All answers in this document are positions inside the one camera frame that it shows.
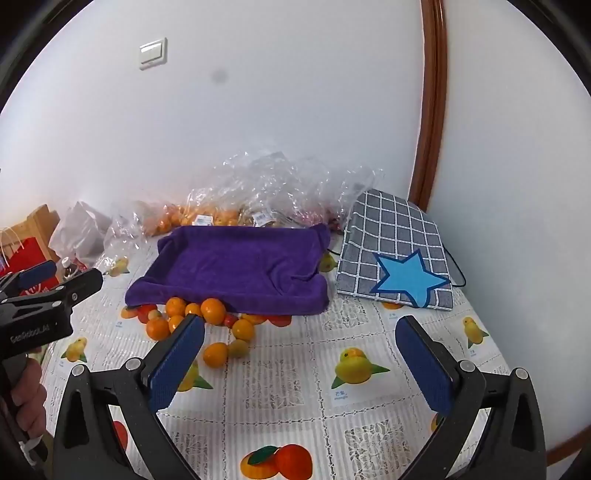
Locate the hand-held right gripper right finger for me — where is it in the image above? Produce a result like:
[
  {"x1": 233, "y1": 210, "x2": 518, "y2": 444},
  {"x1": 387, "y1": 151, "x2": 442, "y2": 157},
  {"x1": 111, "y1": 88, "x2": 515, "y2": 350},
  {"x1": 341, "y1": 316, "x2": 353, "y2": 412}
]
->
[{"x1": 394, "y1": 315, "x2": 549, "y2": 480}]

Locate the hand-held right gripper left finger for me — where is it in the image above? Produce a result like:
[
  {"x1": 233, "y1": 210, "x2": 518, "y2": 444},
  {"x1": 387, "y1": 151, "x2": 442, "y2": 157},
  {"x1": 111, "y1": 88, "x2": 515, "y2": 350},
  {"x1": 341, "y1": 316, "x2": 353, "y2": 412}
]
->
[{"x1": 52, "y1": 315, "x2": 206, "y2": 480}]

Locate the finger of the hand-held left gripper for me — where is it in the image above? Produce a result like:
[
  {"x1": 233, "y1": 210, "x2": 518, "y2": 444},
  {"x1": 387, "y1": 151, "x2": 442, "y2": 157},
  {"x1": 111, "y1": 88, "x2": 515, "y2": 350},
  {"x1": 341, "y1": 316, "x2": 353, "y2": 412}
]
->
[
  {"x1": 48, "y1": 268, "x2": 103, "y2": 309},
  {"x1": 0, "y1": 260, "x2": 57, "y2": 301}
]

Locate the purple towel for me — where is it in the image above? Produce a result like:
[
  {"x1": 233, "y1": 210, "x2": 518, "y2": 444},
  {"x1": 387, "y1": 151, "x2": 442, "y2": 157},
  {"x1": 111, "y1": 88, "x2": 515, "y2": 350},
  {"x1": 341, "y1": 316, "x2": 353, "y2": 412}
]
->
[{"x1": 124, "y1": 223, "x2": 332, "y2": 317}]

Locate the person's left hand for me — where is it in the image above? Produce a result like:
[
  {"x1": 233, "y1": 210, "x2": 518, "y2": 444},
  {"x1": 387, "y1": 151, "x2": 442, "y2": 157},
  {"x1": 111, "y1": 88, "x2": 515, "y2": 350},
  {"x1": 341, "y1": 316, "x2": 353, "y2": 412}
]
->
[{"x1": 8, "y1": 357, "x2": 48, "y2": 441}]

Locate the red paper bag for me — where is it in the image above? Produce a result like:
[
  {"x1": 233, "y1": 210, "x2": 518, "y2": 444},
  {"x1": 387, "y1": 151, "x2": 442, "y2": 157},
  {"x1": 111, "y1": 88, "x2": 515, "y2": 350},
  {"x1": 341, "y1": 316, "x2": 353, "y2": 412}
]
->
[{"x1": 0, "y1": 226, "x2": 63, "y2": 305}]

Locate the white plastic bag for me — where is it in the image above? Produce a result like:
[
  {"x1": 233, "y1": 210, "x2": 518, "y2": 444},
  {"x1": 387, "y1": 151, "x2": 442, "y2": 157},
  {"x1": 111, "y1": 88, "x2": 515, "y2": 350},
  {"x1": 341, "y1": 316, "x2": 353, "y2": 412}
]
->
[{"x1": 48, "y1": 200, "x2": 114, "y2": 268}]

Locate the brown cardboard box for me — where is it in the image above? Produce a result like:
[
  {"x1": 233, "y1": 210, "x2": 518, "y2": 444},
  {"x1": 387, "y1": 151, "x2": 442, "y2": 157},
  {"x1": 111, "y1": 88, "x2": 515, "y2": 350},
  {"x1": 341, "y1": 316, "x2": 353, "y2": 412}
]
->
[{"x1": 11, "y1": 203, "x2": 62, "y2": 246}]

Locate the small clear plastic bag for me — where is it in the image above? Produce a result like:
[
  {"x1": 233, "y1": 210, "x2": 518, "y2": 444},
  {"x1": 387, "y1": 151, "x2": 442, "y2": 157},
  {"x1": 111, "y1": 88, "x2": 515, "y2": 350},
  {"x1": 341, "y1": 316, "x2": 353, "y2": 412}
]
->
[{"x1": 102, "y1": 210, "x2": 144, "y2": 278}]

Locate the blue paper star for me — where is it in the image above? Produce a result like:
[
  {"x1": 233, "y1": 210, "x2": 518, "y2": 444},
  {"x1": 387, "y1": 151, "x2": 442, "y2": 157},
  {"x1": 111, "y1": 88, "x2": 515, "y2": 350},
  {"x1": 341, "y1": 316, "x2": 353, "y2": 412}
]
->
[{"x1": 372, "y1": 249, "x2": 451, "y2": 308}]

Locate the fruit print tablecloth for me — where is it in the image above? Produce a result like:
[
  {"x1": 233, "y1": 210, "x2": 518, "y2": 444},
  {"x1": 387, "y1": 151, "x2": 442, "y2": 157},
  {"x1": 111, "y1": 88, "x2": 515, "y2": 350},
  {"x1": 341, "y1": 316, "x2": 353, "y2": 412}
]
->
[{"x1": 39, "y1": 222, "x2": 520, "y2": 480}]

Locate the clear plastic bag of oranges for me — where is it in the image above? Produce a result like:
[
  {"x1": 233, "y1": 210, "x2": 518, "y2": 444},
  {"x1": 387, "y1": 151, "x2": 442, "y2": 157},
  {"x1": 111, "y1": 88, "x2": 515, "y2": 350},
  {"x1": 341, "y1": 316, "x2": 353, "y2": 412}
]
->
[{"x1": 136, "y1": 187, "x2": 245, "y2": 237}]

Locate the crumpled clear plastic bag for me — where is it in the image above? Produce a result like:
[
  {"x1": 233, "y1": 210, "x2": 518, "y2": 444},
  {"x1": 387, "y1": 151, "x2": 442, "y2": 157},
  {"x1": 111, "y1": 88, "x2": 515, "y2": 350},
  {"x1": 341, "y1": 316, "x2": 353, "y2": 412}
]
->
[{"x1": 217, "y1": 150, "x2": 385, "y2": 232}]

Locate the white light switch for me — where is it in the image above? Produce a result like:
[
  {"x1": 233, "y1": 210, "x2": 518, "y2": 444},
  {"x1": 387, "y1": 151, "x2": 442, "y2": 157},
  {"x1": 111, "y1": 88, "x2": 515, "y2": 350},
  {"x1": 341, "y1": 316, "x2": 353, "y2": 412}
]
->
[{"x1": 139, "y1": 38, "x2": 168, "y2": 71}]

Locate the brown wooden door frame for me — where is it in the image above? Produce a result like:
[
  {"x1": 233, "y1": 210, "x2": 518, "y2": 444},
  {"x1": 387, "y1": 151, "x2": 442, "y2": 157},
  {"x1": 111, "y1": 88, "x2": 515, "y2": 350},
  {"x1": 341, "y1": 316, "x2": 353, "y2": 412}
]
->
[{"x1": 409, "y1": 0, "x2": 450, "y2": 209}]

